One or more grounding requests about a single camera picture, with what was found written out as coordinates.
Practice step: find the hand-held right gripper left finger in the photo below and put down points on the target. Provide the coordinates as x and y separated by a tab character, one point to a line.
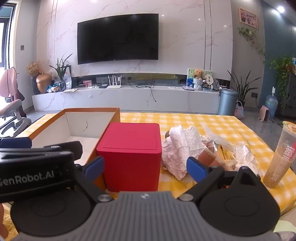
94	166

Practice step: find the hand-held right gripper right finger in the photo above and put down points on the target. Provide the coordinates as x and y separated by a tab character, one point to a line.
196	169

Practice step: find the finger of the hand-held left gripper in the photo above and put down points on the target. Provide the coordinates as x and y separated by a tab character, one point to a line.
16	142
67	149

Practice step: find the orange cardboard box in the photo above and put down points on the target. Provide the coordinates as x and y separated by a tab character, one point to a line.
87	125

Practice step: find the clear plastic snack bag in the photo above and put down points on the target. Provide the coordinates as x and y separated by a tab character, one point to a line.
229	150

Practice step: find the pink desk chair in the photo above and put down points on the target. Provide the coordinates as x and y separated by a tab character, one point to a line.
11	102

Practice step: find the red cloth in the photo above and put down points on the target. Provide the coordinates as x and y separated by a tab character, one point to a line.
134	153

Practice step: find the cream fleece cloth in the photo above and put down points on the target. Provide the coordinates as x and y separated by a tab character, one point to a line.
10	224

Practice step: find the yellow checked tablecloth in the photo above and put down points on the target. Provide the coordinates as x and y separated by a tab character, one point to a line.
231	125

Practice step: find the paper sheets on console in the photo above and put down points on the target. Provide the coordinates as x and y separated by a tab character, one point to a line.
70	90

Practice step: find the blue snack bags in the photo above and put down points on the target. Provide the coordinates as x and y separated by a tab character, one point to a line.
52	88

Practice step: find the gold acorn vase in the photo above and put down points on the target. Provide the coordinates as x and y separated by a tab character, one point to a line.
43	83

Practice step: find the pink photo card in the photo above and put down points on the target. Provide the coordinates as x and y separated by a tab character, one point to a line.
87	83

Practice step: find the woven basket bag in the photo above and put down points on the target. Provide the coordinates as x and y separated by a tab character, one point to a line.
239	111

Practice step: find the small black box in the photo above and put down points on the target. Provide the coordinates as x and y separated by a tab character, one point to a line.
103	86

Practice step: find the green plant in glass vase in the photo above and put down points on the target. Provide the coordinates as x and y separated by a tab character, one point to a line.
61	76

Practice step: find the grey round trash can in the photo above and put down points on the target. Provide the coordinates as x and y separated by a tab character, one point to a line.
227	102

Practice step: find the dried flower bunch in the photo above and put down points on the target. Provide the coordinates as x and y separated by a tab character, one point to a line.
34	68

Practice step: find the white marble television console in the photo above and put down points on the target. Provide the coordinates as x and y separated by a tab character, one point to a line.
129	97

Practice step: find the white router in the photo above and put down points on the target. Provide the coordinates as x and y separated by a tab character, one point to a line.
113	86

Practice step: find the milk tea cup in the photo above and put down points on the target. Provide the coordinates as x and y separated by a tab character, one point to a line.
281	157

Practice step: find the pink space heater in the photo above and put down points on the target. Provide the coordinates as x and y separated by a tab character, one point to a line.
264	113

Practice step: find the small teddy bear bouquet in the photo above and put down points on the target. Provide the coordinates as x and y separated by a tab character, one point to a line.
198	78

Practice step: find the long-leaf potted plant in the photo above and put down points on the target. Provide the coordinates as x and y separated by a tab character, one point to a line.
242	88

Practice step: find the blue water bottle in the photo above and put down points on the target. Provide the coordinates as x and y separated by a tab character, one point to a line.
271	104

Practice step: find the window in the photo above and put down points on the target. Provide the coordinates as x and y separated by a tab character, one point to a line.
5	34

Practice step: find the bushy green plant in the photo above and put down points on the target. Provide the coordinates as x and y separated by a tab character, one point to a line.
283	71

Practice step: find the hanging vine plant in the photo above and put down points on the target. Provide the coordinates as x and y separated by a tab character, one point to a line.
251	37

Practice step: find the black wall television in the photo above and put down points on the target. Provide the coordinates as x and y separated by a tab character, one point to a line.
118	38

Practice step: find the framed wall photo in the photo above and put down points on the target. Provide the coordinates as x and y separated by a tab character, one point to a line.
248	18

